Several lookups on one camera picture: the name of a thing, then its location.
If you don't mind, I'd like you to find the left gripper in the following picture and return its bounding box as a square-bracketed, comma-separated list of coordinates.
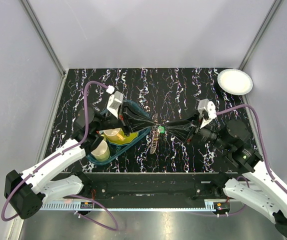
[93, 100, 156, 137]

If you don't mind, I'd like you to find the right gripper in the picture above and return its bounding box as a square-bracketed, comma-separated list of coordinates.
[164, 108, 231, 150]

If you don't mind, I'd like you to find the green key tag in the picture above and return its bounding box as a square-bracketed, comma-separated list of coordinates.
[158, 126, 165, 134]

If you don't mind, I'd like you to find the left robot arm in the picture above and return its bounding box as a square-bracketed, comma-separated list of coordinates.
[1, 100, 155, 222]

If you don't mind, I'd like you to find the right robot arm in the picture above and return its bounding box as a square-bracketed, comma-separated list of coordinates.
[165, 116, 287, 238]

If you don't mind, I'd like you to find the yellow-green dotted plate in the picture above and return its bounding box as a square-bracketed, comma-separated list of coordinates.
[107, 132, 139, 146]

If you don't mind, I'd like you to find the teal plastic tray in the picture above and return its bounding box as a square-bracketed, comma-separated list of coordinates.
[86, 100, 152, 166]

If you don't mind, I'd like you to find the pale yellow cup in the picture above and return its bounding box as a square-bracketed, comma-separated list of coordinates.
[91, 140, 110, 162]

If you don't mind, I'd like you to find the white paper plate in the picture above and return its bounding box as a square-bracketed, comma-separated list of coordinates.
[217, 68, 254, 96]

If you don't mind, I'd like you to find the yellow mug with handle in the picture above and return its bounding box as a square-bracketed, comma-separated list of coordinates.
[103, 128, 125, 141]

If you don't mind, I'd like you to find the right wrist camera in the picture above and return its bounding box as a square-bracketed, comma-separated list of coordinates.
[197, 98, 217, 129]

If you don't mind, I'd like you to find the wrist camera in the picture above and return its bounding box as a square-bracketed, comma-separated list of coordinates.
[106, 85, 124, 118]
[197, 98, 217, 129]

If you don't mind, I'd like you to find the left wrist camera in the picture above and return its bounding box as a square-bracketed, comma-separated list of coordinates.
[106, 85, 124, 118]

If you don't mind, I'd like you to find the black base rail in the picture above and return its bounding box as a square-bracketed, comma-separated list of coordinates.
[76, 172, 227, 210]

